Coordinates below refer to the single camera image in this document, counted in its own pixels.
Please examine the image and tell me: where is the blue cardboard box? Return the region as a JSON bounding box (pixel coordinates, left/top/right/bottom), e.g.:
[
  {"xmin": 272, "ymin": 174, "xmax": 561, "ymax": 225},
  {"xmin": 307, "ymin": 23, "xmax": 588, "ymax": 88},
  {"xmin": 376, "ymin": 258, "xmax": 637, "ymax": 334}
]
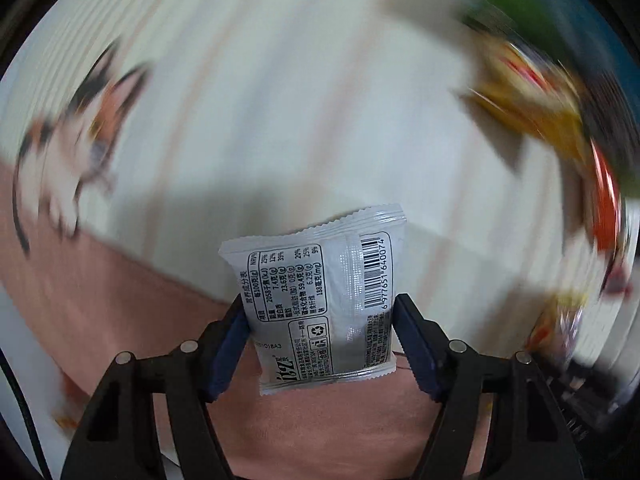
[{"xmin": 461, "ymin": 0, "xmax": 639, "ymax": 197}]

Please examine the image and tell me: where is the panda mushroom snack bag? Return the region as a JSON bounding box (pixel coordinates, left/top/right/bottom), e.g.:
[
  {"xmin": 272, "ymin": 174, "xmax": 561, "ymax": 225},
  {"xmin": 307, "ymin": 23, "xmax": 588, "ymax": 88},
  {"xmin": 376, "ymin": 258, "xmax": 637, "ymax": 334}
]
[{"xmin": 525, "ymin": 292, "xmax": 587, "ymax": 367}]

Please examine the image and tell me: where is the small white snack packet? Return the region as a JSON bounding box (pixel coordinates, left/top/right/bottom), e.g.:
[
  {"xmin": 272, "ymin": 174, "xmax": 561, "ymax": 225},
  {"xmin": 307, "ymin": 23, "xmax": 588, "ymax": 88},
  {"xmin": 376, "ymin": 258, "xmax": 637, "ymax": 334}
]
[{"xmin": 219, "ymin": 204, "xmax": 407, "ymax": 396}]

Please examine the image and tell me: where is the small red snack packet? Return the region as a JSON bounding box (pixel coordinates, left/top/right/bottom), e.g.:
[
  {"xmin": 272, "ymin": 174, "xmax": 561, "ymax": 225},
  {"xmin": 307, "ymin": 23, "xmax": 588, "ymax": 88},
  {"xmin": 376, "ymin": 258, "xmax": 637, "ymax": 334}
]
[{"xmin": 590, "ymin": 141, "xmax": 622, "ymax": 254}]

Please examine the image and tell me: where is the striped cat table mat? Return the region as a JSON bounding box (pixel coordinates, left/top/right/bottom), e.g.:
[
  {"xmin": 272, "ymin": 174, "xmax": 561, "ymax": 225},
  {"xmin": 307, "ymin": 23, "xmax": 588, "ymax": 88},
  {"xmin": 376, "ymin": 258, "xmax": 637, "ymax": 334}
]
[{"xmin": 0, "ymin": 0, "xmax": 640, "ymax": 480}]

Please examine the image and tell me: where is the yellow triangular snack bag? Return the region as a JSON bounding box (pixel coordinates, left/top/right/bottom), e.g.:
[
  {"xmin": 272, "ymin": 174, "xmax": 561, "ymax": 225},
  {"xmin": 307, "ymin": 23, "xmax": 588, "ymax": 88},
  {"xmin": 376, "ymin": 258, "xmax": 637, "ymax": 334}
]
[{"xmin": 469, "ymin": 34, "xmax": 590, "ymax": 165}]

